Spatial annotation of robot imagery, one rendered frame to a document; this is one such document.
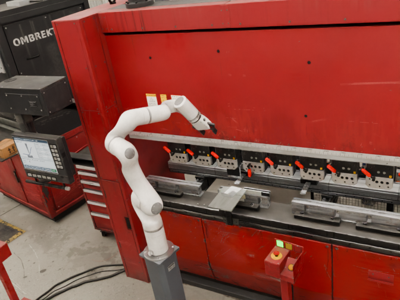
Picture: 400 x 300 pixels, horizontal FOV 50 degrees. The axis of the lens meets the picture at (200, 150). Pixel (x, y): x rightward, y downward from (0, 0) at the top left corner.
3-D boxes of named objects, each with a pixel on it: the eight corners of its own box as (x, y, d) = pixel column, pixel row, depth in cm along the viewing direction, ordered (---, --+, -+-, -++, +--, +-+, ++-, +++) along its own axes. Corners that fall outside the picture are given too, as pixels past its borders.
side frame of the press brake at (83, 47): (126, 277, 395) (50, 21, 291) (174, 222, 459) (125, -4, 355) (149, 283, 383) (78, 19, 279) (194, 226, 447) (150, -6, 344)
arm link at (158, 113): (135, 118, 242) (180, 111, 259) (150, 125, 230) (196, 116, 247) (134, 103, 239) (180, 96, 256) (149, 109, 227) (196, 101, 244)
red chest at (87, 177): (96, 239, 452) (69, 155, 407) (125, 211, 490) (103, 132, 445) (135, 249, 428) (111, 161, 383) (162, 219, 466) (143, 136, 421)
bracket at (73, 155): (46, 172, 351) (43, 165, 348) (66, 158, 370) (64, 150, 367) (82, 178, 332) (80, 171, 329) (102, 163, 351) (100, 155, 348)
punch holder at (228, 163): (218, 167, 310) (215, 147, 302) (222, 162, 316) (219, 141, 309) (237, 169, 303) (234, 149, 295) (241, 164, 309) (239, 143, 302)
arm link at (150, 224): (149, 235, 249) (141, 201, 239) (134, 222, 263) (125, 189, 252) (166, 225, 255) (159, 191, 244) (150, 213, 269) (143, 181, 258)
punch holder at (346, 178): (331, 182, 272) (331, 159, 264) (334, 175, 278) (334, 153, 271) (356, 186, 265) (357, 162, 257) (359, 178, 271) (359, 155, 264)
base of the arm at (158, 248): (159, 265, 253) (153, 240, 245) (137, 254, 265) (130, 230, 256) (180, 246, 265) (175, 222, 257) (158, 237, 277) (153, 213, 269)
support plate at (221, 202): (208, 207, 300) (208, 206, 299) (224, 187, 320) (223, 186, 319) (231, 212, 291) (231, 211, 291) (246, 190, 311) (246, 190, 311)
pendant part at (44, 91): (27, 189, 338) (-13, 87, 300) (50, 173, 357) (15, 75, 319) (75, 199, 314) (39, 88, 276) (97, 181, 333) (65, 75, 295)
